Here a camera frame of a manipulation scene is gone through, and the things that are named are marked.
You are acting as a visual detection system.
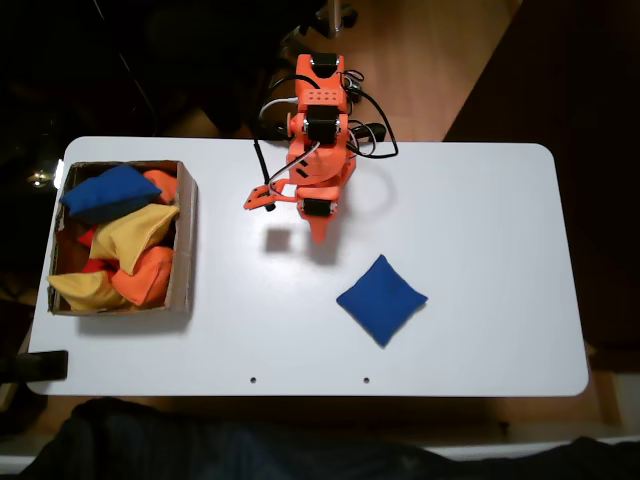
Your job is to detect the blue bean bag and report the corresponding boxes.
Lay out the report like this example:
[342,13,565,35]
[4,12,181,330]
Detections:
[335,253,429,349]
[58,164,164,224]

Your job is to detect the cardboard box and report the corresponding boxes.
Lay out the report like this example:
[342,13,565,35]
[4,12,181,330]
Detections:
[47,159,200,317]

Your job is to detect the small orange bean bag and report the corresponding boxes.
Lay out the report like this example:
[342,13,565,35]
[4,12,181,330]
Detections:
[143,169,180,205]

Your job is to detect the large orange bean bag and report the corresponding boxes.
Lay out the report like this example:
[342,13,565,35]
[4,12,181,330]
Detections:
[110,245,175,307]

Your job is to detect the large yellow bean bag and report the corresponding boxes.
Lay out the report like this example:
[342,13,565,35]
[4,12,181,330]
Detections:
[89,203,180,276]

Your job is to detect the red bean bag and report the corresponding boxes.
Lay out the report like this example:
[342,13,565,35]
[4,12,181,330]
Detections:
[77,224,119,275]

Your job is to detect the flat yellow bean bag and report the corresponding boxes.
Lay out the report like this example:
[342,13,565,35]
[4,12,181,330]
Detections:
[47,269,130,313]

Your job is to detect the metal office chair base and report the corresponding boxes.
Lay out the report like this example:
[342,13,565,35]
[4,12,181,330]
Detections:
[279,0,359,56]

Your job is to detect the person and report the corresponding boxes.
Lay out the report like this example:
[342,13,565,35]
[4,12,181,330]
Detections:
[19,397,640,480]

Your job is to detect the black camera cable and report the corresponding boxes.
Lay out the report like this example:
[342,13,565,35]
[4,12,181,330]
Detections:
[252,139,276,201]

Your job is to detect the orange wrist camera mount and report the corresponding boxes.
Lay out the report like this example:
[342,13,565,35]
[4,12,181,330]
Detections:
[243,180,300,214]

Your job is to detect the white usb cable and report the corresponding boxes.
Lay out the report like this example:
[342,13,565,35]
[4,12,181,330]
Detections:
[259,96,301,124]

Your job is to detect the black looped power cable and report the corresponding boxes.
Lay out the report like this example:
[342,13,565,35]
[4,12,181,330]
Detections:
[349,89,400,160]

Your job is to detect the black table edge bracket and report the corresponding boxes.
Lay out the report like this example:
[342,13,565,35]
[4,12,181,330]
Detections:
[0,349,69,384]

